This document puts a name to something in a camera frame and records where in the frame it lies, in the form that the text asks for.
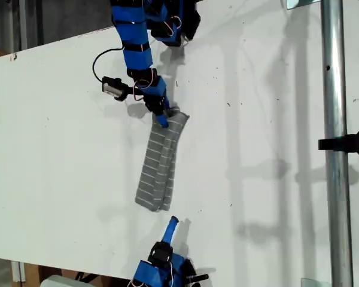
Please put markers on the grey white-striped towel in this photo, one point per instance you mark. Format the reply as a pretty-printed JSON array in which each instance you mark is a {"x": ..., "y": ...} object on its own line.
[{"x": 155, "y": 173}]

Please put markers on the black clamp knob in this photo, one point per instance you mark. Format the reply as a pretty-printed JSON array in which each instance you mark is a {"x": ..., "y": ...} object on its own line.
[{"x": 199, "y": 278}]

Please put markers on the white plastic container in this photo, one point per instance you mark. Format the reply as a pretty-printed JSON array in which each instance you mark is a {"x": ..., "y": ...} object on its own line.
[{"x": 63, "y": 282}]

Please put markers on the large brown cardboard box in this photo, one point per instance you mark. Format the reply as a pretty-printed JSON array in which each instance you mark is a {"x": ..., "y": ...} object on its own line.
[{"x": 33, "y": 273}]

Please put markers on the white table leg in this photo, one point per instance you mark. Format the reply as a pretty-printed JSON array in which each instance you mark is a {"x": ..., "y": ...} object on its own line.
[{"x": 18, "y": 270}]

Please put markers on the black camera stalk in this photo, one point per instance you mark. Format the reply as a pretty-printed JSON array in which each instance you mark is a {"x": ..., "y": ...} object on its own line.
[{"x": 122, "y": 94}]

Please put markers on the black grey camera box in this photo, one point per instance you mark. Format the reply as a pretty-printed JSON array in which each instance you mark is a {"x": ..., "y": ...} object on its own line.
[{"x": 110, "y": 86}]

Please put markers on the steel post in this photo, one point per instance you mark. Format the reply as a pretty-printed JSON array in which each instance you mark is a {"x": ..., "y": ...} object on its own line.
[{"x": 335, "y": 89}]

